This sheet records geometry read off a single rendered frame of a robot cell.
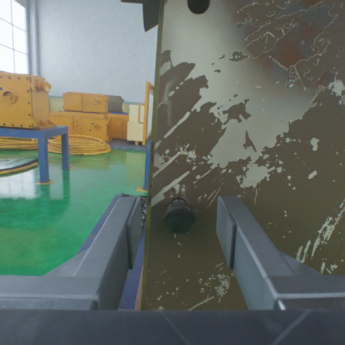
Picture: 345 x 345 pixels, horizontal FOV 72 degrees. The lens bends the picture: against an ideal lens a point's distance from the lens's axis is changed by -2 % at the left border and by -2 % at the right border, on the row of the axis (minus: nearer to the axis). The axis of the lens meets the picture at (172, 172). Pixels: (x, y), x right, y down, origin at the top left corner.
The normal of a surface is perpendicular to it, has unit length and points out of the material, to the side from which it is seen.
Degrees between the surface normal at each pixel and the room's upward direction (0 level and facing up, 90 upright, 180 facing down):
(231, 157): 90
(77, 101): 90
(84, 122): 90
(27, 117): 90
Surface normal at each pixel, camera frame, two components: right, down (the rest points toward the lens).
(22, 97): 0.03, 0.25
